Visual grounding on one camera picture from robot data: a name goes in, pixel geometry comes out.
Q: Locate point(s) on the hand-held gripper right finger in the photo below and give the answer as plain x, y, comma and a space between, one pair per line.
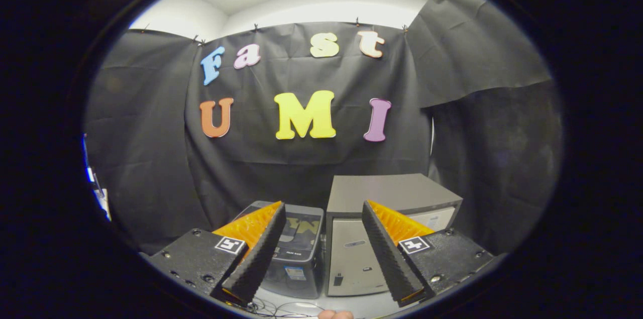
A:
389, 253

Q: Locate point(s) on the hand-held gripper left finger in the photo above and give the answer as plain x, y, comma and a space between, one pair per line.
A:
258, 258

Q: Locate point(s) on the dark grey washing machine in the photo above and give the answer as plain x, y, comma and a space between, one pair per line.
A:
296, 279

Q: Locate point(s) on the small grey cabinet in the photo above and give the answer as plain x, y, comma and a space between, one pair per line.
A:
382, 188

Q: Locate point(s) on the black backdrop cloth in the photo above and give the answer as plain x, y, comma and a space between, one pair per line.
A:
251, 158

